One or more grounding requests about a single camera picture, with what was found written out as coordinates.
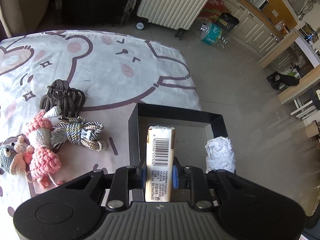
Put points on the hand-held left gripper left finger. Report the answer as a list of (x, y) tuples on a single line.
[(143, 176)]

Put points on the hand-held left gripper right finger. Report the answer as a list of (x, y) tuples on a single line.
[(175, 177)]

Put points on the beige tissue pack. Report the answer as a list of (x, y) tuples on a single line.
[(160, 155)]

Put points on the black cardboard box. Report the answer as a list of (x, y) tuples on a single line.
[(175, 115)]

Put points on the pink crochet doll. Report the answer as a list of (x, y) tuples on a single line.
[(43, 157)]

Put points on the brown hair claw clip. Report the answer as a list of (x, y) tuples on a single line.
[(63, 100)]

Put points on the blue grey crochet doll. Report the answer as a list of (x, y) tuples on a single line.
[(10, 157)]

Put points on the white crochet pouch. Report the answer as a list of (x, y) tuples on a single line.
[(220, 155)]

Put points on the printed bear blanket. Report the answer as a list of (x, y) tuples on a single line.
[(100, 62)]

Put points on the black bag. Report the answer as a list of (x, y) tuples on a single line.
[(282, 80)]

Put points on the teal tissue roll pack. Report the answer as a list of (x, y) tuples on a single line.
[(211, 33)]

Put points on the wooden shelf desk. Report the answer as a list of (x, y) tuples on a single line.
[(280, 52)]

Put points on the black trash bin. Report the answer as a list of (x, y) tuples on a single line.
[(227, 22)]

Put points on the cream kitchen cabinet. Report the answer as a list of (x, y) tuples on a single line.
[(252, 25)]

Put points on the red cardboard carton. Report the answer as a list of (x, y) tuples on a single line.
[(212, 7)]

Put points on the white oil radiator heater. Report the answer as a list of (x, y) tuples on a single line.
[(175, 2)]

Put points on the black low cabinet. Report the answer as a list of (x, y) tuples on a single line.
[(95, 2)]

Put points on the white countertop appliance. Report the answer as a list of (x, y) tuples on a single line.
[(258, 1)]

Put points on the beige upholstered chair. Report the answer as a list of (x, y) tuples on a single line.
[(25, 5)]

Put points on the wall poster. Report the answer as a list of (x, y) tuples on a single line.
[(302, 2)]

